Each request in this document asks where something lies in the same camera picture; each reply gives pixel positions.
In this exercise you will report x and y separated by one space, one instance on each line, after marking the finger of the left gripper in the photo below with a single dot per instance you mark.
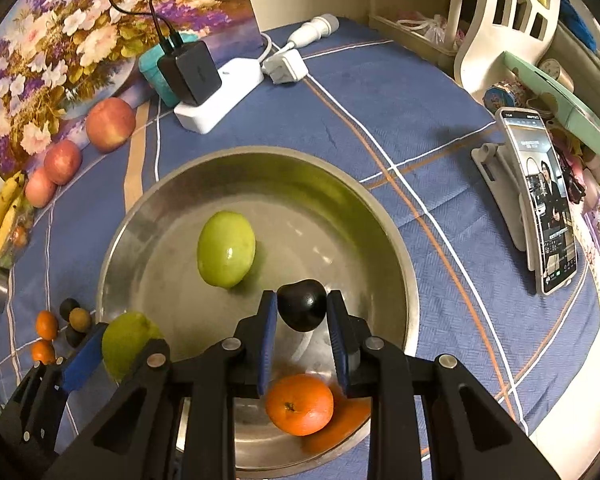
81 365

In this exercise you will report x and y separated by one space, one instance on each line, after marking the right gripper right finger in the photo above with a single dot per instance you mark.
469 435

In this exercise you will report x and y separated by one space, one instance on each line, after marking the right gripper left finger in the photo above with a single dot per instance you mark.
176 419

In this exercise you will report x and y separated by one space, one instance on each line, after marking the dark plum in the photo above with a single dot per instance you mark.
66 307
74 337
302 305

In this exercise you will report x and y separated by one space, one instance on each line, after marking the brown kiwi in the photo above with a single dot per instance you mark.
80 320

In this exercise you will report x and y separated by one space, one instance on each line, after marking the green mango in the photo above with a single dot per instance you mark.
226 249
124 339

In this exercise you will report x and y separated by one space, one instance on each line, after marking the orange mandarin front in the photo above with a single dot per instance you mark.
43 351

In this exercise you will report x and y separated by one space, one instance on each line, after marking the orange mandarin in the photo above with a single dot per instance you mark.
43 351
46 325
299 405

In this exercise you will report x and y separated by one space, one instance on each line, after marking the steel bowl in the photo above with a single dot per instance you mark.
310 219

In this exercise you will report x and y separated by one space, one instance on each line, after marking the yellow banana bunch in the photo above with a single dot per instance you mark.
11 197

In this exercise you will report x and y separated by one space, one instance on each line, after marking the clear plastic fruit tray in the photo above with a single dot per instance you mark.
19 236

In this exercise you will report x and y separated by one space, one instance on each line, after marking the pale red apple left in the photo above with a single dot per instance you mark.
39 189

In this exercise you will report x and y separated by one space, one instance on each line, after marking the green mango in bowl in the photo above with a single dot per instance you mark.
226 249

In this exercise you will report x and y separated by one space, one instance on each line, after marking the red apple middle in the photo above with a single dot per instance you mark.
62 162

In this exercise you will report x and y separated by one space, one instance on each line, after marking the red apple right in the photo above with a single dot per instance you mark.
109 124

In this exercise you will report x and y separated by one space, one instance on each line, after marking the smartphone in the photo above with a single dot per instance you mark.
543 191

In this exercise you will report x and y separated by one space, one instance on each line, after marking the blue plaid tablecloth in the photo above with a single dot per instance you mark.
403 129

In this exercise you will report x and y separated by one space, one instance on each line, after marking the teal tin box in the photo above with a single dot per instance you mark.
148 67

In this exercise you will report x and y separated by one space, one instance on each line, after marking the black power adapter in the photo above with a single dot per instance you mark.
190 72

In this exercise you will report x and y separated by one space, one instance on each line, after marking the white power strip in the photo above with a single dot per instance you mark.
239 77

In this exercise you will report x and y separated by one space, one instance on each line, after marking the flower painting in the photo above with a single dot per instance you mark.
58 58

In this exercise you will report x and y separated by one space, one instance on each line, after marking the white plug adapter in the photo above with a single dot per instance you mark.
285 67

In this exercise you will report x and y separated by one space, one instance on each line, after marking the white socket connector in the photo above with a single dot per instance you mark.
319 27

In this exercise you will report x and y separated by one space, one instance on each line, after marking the white chair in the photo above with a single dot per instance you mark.
522 27

